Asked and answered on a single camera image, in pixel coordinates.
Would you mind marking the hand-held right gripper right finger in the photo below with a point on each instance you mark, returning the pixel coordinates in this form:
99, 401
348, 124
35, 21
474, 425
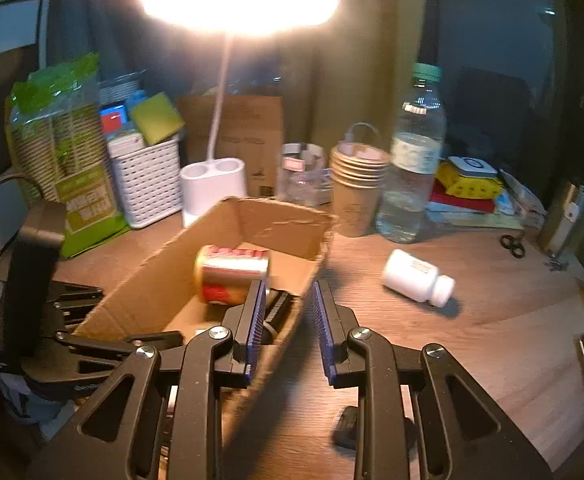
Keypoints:
322, 332

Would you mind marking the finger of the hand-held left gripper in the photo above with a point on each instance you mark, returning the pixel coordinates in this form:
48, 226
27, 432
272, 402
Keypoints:
102, 342
74, 300

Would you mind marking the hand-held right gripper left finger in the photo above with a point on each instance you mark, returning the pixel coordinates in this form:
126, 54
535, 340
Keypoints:
257, 330

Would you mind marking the red tin can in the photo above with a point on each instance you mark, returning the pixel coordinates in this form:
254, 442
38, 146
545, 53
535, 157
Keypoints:
232, 275

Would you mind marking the black car key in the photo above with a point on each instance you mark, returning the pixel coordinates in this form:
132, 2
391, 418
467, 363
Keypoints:
346, 427

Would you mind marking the brown cardboard box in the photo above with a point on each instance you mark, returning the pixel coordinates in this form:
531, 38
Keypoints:
287, 230

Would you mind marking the white pill bottle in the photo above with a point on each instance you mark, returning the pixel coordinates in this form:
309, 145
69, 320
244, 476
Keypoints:
411, 275

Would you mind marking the stack of brown paper cups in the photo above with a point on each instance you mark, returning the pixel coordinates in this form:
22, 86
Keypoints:
356, 210

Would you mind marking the green bag of paper cups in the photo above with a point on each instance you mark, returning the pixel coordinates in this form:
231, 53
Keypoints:
72, 160

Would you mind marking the white plastic basket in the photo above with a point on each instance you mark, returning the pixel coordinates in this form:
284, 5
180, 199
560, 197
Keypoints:
147, 185

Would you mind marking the white desk lamp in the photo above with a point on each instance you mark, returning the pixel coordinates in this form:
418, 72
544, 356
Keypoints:
212, 185

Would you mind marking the clear water bottle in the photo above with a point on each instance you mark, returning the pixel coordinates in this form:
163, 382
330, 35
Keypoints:
406, 200

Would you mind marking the small white box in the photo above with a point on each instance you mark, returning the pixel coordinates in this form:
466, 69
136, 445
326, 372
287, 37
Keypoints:
124, 145

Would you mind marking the red and blue device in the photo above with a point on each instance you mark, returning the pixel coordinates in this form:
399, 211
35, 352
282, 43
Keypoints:
114, 119

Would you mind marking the red packet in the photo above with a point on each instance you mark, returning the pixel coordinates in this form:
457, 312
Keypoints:
461, 204

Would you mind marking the brown cardboard lamp package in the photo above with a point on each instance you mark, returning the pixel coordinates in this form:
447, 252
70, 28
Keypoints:
252, 130

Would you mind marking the yellow green sponge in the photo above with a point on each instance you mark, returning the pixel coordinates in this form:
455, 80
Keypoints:
157, 117

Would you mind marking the yellow tissue pack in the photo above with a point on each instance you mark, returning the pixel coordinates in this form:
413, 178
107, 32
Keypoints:
471, 189

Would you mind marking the blue plastic item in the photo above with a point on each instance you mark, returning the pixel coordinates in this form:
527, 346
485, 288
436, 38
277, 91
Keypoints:
136, 100

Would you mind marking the small black scissors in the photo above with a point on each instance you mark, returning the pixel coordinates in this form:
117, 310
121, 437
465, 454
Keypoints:
512, 245

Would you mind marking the clear plastic container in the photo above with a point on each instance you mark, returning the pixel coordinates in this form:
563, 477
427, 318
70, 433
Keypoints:
117, 87

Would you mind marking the white square device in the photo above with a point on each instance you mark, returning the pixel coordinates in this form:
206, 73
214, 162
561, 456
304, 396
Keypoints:
471, 166

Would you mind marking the pile of papers and packets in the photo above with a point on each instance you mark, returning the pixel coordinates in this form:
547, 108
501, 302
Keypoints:
516, 200

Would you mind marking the green curtain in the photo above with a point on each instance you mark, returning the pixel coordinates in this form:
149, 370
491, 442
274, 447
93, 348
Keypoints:
361, 85

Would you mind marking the gold metal object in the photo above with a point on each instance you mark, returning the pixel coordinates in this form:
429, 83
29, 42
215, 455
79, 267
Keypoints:
569, 220

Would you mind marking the dark chair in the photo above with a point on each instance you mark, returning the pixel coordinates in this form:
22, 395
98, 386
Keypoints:
496, 110

